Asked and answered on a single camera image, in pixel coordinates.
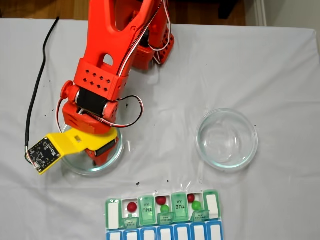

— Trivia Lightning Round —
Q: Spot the glass bowl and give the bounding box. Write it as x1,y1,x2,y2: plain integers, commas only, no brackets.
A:
60,124,125,176
195,108,259,173

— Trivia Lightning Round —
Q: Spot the white red servo wire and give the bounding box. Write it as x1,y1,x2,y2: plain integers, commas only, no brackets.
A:
148,4,174,66
55,96,69,135
96,95,146,129

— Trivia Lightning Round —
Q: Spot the black red white wire bundle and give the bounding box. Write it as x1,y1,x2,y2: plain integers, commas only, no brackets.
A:
115,0,166,76

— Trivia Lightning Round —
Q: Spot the black camera cable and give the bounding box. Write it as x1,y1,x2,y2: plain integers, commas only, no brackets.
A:
24,16,61,161

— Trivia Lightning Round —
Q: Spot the white tablecloth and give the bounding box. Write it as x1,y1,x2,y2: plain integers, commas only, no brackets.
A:
0,17,320,240

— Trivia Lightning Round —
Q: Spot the weekly pill organizer box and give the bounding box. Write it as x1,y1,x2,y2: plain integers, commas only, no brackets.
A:
104,189,224,240

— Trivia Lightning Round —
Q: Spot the camera board on yellow mount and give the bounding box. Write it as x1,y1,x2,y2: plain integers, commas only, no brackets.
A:
26,131,84,175

